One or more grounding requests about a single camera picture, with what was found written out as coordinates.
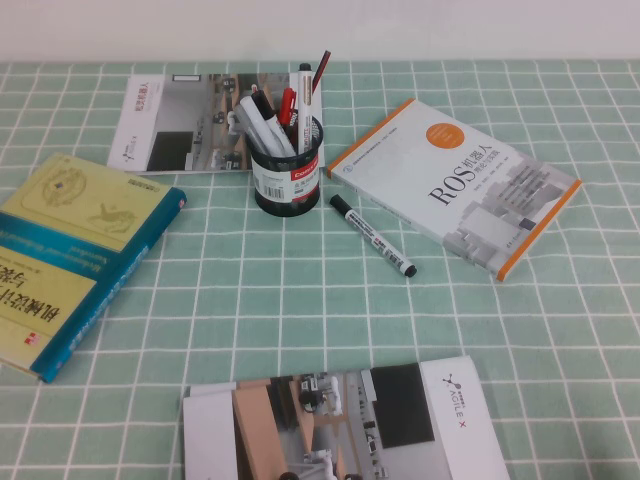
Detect yellow and teal hardcover book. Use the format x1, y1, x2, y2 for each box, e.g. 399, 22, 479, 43
0, 152, 189, 385

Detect green checked tablecloth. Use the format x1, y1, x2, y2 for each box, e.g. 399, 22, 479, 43
0, 59, 640, 480

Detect red and black pencil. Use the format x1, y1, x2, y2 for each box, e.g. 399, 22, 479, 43
310, 49, 332, 96

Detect white marker with black ends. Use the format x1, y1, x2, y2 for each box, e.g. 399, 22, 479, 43
328, 193, 419, 279

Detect tall white marker black cap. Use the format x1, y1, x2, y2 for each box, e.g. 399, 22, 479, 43
297, 62, 315, 156

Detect AgileX brochure with logo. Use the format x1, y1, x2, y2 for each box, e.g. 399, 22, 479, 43
181, 355, 512, 480

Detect black mesh pen holder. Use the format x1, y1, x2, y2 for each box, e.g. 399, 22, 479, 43
248, 115, 325, 219

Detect white orange ROS book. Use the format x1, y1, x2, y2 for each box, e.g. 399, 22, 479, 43
326, 97, 584, 284

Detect AgileX brochure with Chinese title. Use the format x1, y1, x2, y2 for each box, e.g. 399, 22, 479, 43
106, 73, 326, 175

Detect red pen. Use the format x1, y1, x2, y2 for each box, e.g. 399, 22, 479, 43
277, 87, 300, 146

